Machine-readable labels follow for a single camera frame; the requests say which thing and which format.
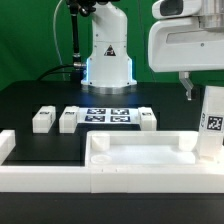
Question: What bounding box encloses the white cable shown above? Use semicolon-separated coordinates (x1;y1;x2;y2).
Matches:
52;0;67;82

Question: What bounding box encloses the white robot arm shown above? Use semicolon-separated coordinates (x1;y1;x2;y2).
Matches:
82;0;224;99

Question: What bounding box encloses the white desk top tray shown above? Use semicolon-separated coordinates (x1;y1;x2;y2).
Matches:
85;131;224;167

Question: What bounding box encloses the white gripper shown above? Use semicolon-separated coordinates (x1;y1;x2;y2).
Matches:
148;0;224;100

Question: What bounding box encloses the fiducial marker sheet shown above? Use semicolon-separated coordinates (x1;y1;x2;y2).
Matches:
77;108;139;124

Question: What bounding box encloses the white U-shaped fence wall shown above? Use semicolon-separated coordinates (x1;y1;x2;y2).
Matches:
0;130;224;193

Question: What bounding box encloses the black cable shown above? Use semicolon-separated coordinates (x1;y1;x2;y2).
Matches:
35;64;83;83

